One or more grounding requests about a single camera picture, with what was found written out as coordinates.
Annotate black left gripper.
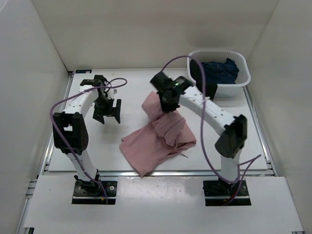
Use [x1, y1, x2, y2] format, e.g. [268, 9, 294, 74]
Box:
[94, 96, 122, 124]

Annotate pink trousers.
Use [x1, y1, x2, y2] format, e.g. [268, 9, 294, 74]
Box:
[119, 92, 197, 177]

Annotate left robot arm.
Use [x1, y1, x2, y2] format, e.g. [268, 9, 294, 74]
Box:
[50, 75, 121, 195]

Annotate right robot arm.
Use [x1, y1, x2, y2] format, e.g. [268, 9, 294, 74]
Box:
[150, 72, 247, 195]

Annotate black trousers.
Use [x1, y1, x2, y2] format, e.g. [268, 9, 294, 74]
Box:
[190, 59, 217, 100]

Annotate dark blue trousers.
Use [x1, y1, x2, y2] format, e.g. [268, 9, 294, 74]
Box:
[201, 58, 239, 84]

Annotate blue label sticker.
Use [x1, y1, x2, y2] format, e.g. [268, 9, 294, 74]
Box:
[75, 69, 92, 74]

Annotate white plastic laundry basket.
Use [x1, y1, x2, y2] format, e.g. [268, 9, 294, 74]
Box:
[187, 49, 251, 98]

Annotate white front cover board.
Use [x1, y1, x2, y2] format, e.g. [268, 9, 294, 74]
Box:
[24, 175, 303, 234]

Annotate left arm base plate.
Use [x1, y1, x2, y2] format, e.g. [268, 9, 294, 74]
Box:
[72, 175, 117, 205]

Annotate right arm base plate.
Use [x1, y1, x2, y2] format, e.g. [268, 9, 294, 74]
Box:
[202, 179, 251, 207]

